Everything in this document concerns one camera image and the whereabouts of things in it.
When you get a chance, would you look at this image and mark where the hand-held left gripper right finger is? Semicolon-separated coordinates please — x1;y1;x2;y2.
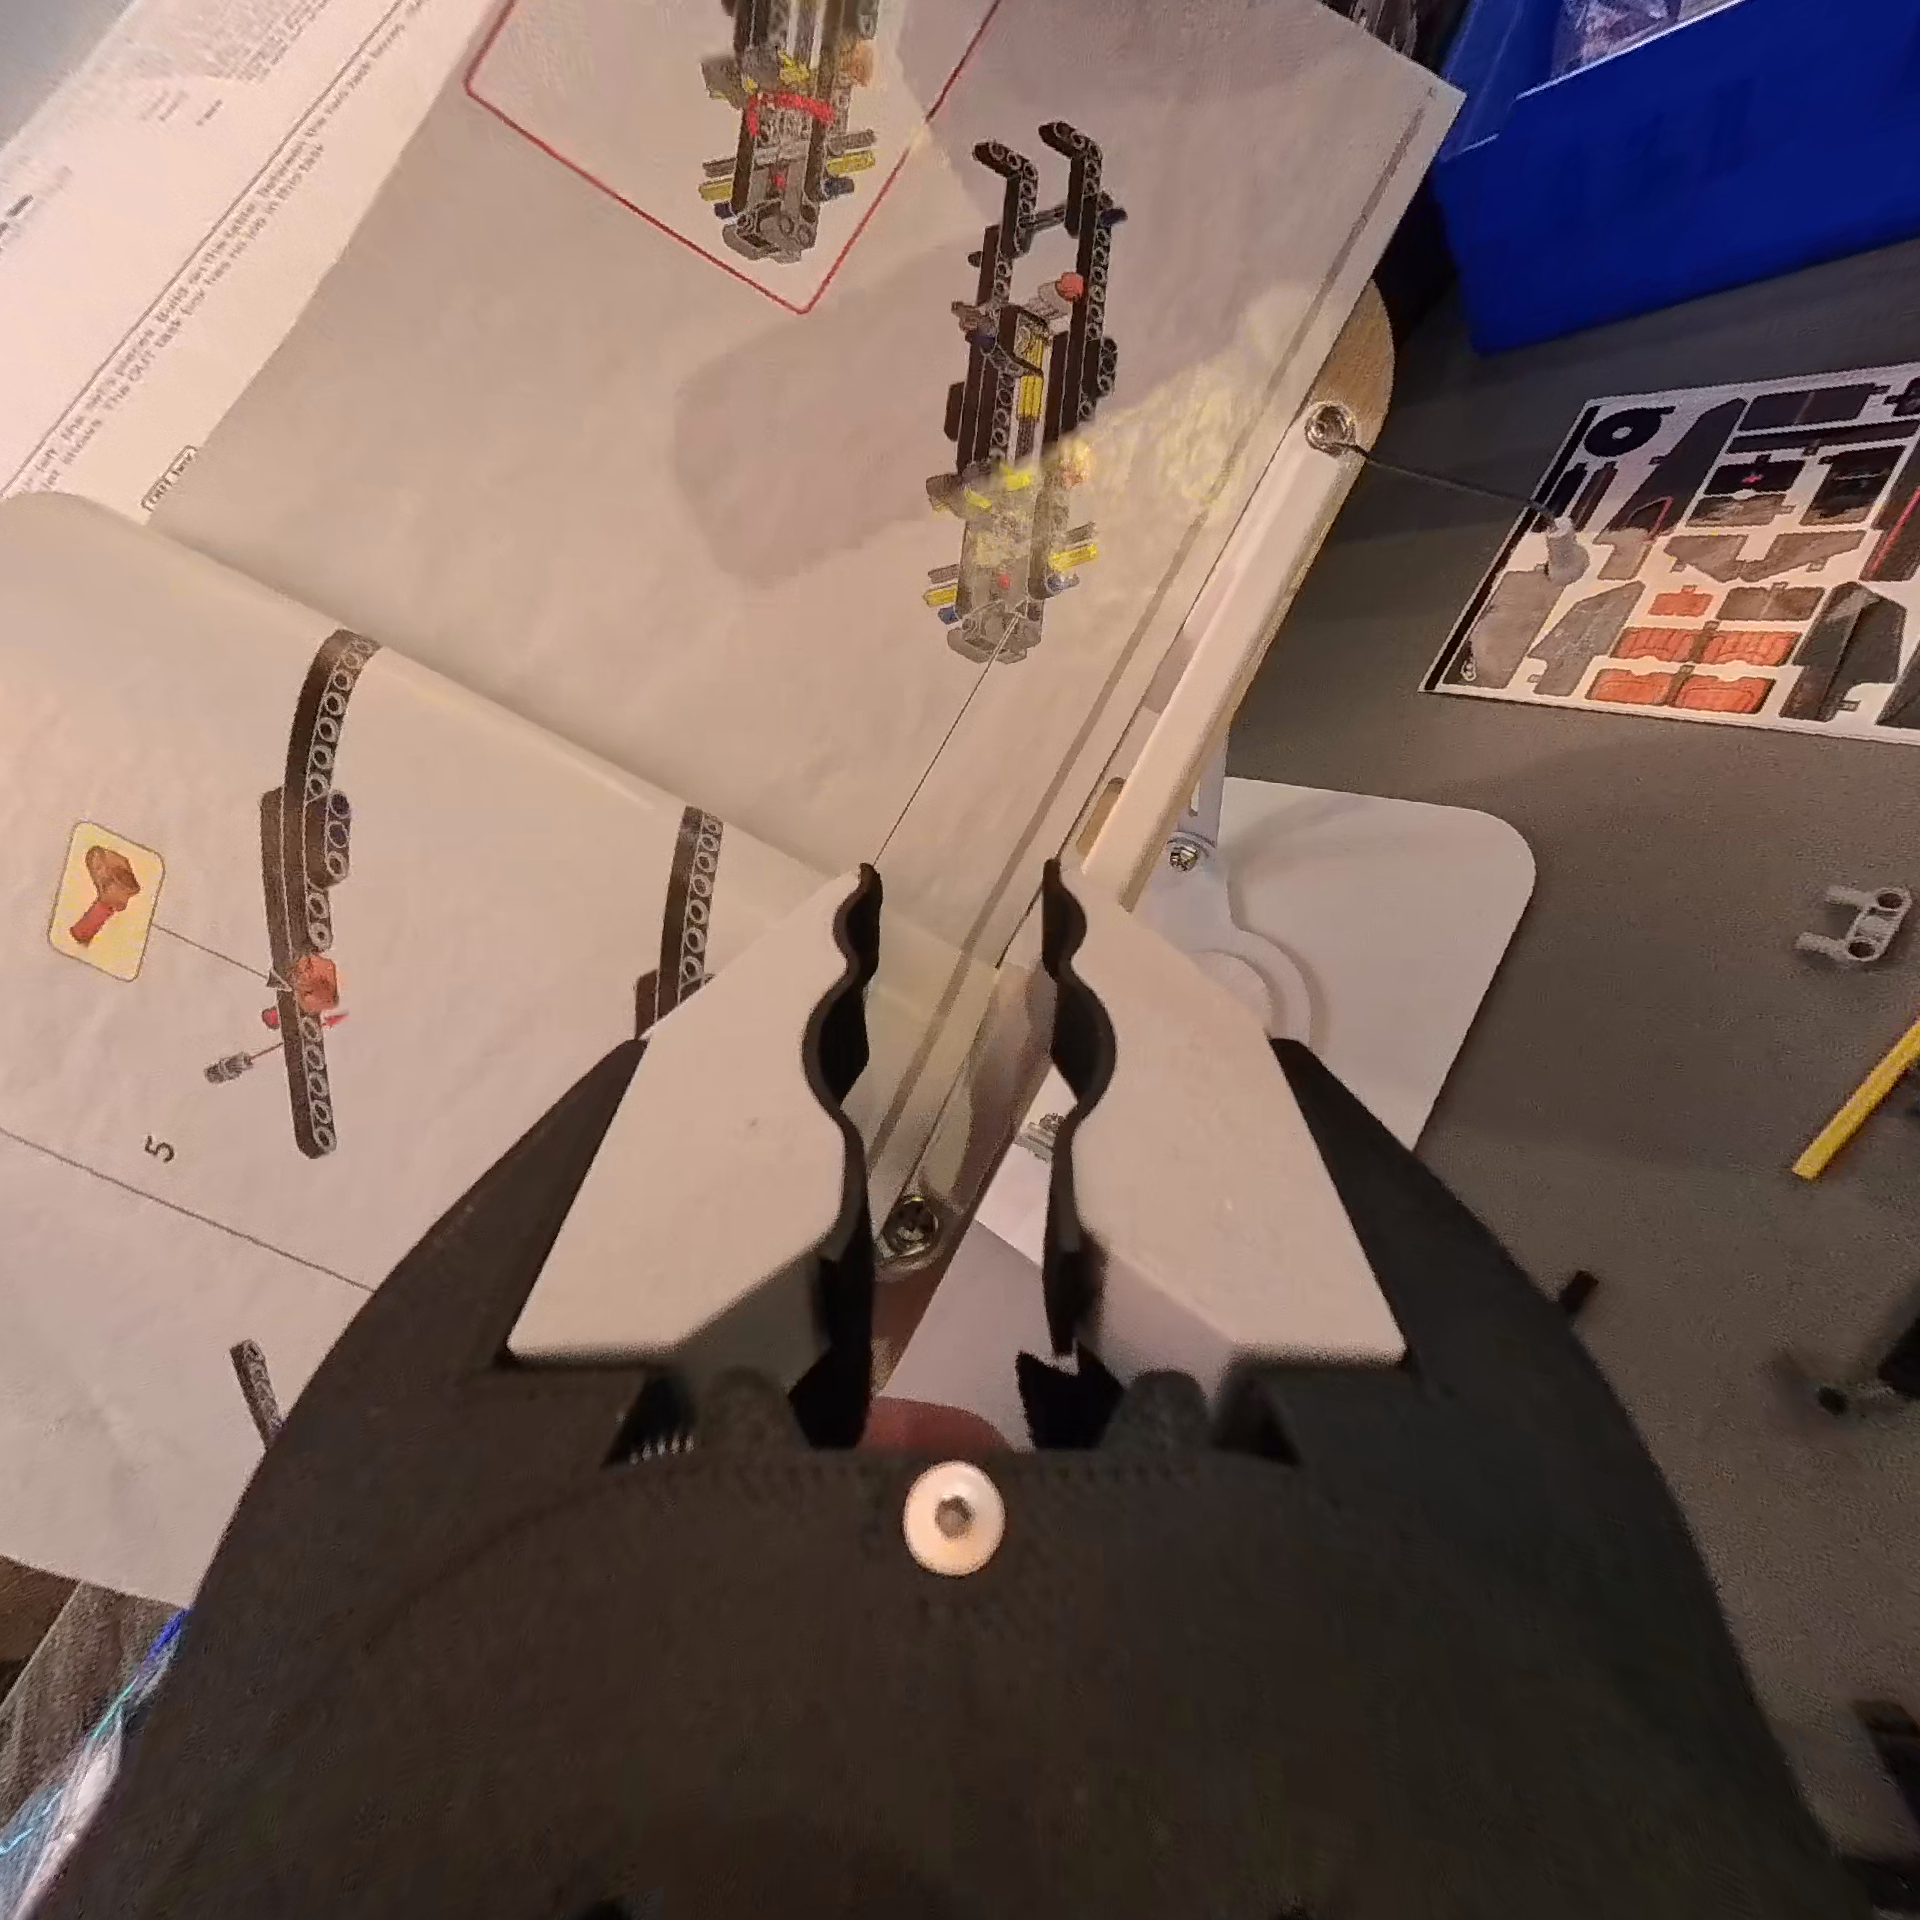
1017;859;1414;1448

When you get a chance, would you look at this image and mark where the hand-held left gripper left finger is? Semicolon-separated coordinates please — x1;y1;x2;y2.
508;863;889;1448

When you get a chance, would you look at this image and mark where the lego instruction booklet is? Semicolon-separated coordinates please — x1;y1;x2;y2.
0;0;1466;1610

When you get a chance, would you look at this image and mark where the black lego gear rack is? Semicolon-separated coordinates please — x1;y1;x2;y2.
1777;1317;1920;1422

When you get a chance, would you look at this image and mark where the yellow lego axle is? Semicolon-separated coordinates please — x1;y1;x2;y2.
1790;1019;1920;1182

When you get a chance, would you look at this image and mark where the light grey lego connector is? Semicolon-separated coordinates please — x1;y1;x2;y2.
1795;884;1919;970

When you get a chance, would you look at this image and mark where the blue red printed sheet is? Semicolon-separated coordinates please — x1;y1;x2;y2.
1420;359;1920;745

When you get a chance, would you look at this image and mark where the blue storage bin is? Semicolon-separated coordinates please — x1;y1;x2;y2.
1425;0;1920;358

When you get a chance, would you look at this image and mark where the thin tether cord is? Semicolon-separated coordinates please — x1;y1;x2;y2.
1318;403;1562;528

